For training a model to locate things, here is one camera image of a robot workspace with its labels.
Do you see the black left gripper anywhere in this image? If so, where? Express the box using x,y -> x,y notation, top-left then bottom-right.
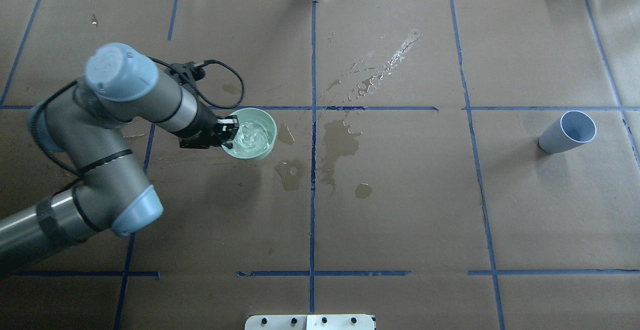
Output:
179,115 -> 240,150

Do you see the mint green bowl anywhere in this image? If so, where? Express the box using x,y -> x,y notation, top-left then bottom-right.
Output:
221,107 -> 278,163

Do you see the blue plastic cup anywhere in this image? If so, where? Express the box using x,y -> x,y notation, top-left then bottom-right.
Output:
538,110 -> 598,154

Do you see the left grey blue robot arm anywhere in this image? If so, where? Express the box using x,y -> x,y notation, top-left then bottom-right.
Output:
0,42 -> 240,279

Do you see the brown paper table cover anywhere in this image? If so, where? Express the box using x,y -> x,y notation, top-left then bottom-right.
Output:
1,0 -> 639,330

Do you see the black left camera cable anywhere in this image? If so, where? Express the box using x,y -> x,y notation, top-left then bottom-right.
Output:
148,56 -> 246,110

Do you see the white camera mast column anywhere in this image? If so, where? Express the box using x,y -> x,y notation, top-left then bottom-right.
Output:
244,313 -> 377,330

